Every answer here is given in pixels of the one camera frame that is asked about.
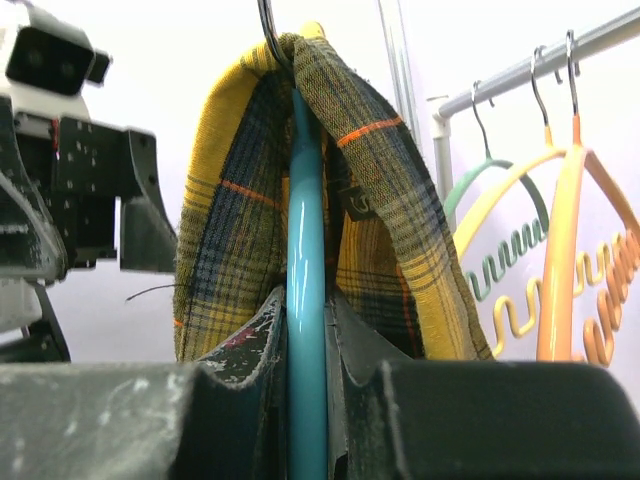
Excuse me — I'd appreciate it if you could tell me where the yellow hanger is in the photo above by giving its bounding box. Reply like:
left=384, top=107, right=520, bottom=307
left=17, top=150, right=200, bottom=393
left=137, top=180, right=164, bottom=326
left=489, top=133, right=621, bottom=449
left=452, top=45, right=614, bottom=359

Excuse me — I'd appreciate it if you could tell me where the orange hanger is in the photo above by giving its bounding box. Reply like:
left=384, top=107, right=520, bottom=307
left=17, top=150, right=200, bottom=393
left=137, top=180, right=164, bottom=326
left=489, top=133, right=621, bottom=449
left=535, top=29, right=640, bottom=369

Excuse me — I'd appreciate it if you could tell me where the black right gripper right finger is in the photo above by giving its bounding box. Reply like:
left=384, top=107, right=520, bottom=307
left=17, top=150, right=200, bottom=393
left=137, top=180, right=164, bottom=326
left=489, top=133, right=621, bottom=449
left=325, top=292, right=639, bottom=479

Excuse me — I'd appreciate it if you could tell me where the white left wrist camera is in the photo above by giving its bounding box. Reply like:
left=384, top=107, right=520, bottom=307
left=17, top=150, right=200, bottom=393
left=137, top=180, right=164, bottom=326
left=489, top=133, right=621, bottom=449
left=1, top=1, right=112, bottom=120

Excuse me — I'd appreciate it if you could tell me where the green hanger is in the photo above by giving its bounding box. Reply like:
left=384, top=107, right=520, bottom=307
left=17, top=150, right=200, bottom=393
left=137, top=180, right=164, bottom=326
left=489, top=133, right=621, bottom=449
left=442, top=79, right=551, bottom=302

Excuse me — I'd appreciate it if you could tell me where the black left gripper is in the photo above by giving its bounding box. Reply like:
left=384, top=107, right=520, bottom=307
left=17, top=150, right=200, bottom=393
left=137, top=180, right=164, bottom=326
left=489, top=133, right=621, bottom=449
left=1, top=99, right=177, bottom=280

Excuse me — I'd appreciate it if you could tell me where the yellow plaid shirt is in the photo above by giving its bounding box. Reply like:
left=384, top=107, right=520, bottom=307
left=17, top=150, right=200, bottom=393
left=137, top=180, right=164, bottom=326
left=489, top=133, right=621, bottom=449
left=172, top=20, right=496, bottom=364

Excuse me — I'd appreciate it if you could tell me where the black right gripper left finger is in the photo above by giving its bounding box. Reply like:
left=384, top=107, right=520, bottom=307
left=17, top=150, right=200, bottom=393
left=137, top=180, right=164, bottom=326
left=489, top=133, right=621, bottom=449
left=1, top=288, right=286, bottom=479

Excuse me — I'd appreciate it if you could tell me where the white metal clothes rack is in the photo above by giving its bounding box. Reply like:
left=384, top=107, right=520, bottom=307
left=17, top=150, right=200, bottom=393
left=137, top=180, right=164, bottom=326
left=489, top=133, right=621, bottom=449
left=427, top=7, right=639, bottom=231

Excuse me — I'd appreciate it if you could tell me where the blue hanger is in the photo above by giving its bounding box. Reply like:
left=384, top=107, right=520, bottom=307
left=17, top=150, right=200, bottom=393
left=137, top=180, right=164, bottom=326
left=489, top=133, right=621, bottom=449
left=257, top=0, right=331, bottom=480

